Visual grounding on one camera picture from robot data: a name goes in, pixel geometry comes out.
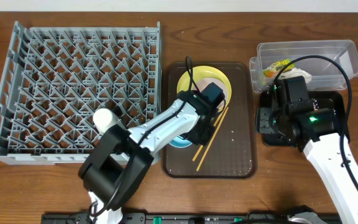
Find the green snack wrapper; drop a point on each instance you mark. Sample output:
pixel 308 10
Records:
pixel 275 68

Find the upper wooden chopstick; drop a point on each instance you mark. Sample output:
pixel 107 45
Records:
pixel 201 146

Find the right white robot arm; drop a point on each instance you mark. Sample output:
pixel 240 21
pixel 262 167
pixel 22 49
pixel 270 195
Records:
pixel 332 158

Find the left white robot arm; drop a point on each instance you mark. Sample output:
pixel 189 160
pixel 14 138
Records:
pixel 113 172

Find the black waste tray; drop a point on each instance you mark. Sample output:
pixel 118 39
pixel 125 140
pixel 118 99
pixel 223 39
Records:
pixel 327 117

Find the yellow round plate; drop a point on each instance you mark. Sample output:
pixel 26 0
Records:
pixel 201 72

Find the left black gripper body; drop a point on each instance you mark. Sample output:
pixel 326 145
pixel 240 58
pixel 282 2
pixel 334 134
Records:
pixel 199 134

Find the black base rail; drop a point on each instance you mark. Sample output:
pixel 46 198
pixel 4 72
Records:
pixel 299 214

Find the pale green cup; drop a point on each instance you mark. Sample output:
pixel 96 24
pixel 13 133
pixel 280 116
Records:
pixel 103 119

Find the light blue bowl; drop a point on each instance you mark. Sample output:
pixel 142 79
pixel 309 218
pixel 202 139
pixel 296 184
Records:
pixel 180 142

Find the grey plastic dishwasher rack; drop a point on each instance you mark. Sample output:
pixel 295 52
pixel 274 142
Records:
pixel 55 78

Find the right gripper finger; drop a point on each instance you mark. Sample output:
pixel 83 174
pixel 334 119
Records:
pixel 264 114
pixel 264 128

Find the lower wooden chopstick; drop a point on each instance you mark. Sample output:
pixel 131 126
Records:
pixel 217 127

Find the wooden chopstick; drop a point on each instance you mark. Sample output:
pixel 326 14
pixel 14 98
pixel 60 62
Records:
pixel 201 146
pixel 217 127

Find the dark brown serving tray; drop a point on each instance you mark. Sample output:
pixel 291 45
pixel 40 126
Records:
pixel 232 154

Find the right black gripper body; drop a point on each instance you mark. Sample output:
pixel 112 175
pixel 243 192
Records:
pixel 263 120

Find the pink white bowl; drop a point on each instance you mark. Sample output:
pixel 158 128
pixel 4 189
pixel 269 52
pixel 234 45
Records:
pixel 202 84

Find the white tissue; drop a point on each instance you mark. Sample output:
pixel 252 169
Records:
pixel 296 72

